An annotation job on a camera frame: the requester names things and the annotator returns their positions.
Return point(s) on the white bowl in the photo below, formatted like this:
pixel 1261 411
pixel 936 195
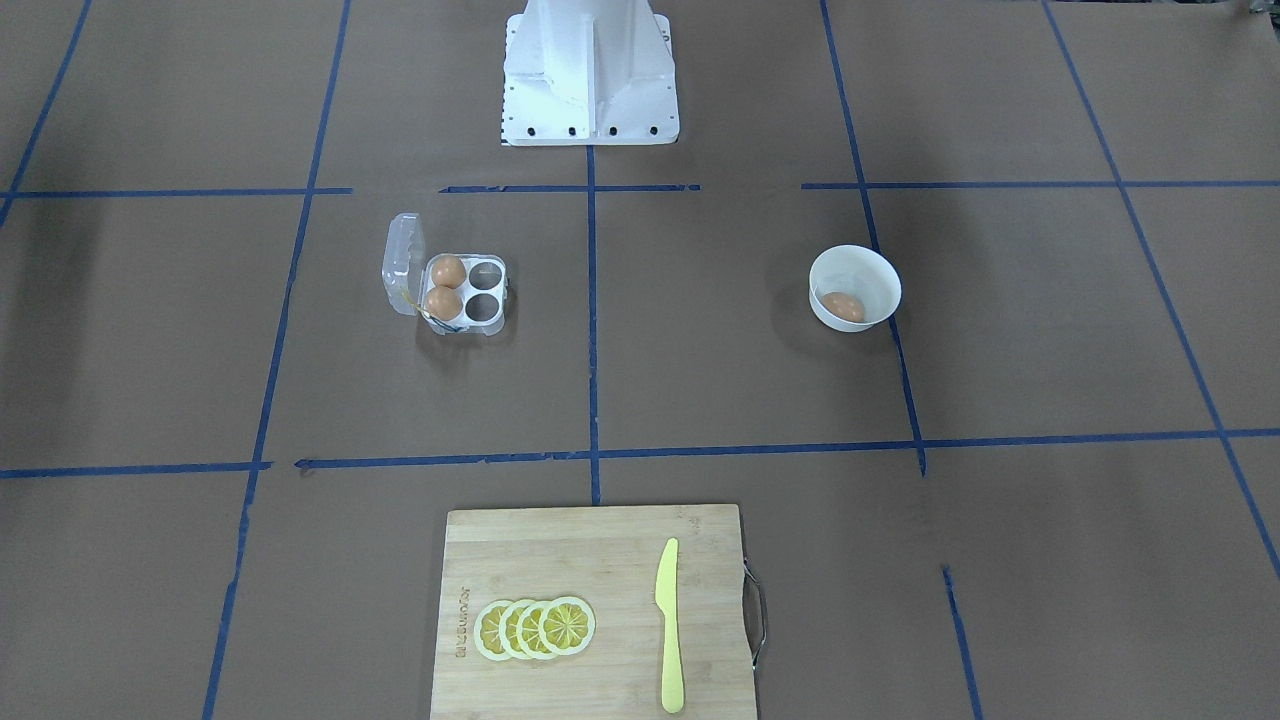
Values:
pixel 862 272

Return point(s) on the lemon slice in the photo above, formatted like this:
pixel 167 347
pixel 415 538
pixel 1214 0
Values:
pixel 528 632
pixel 509 630
pixel 489 632
pixel 567 625

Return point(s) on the brown egg front slot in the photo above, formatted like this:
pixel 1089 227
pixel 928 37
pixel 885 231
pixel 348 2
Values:
pixel 443 303

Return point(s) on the yellow plastic knife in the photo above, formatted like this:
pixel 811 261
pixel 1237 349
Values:
pixel 671 688

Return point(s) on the brown egg from bowl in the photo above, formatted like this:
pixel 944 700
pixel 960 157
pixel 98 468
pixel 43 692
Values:
pixel 844 306

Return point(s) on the clear plastic egg box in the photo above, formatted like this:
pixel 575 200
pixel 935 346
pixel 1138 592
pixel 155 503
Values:
pixel 406 279

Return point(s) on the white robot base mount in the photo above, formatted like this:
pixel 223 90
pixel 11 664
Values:
pixel 579 73

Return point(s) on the bamboo cutting board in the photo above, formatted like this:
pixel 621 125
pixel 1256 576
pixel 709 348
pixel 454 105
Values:
pixel 608 556

